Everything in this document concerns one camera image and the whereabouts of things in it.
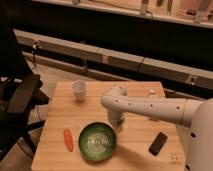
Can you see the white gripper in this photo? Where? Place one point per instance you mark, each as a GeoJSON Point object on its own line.
{"type": "Point", "coordinates": [116, 119]}

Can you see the green ceramic bowl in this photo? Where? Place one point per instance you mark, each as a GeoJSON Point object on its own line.
{"type": "Point", "coordinates": [97, 142]}

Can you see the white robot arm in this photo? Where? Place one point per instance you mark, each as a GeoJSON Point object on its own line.
{"type": "Point", "coordinates": [195, 114]}

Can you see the small white object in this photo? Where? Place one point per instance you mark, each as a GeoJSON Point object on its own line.
{"type": "Point", "coordinates": [152, 93]}

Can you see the orange carrot toy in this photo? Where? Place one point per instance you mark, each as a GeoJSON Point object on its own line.
{"type": "Point", "coordinates": [68, 140]}

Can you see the black smartphone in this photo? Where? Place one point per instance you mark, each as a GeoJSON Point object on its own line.
{"type": "Point", "coordinates": [158, 143]}

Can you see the black office chair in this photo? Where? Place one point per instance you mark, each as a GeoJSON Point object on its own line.
{"type": "Point", "coordinates": [20, 92]}

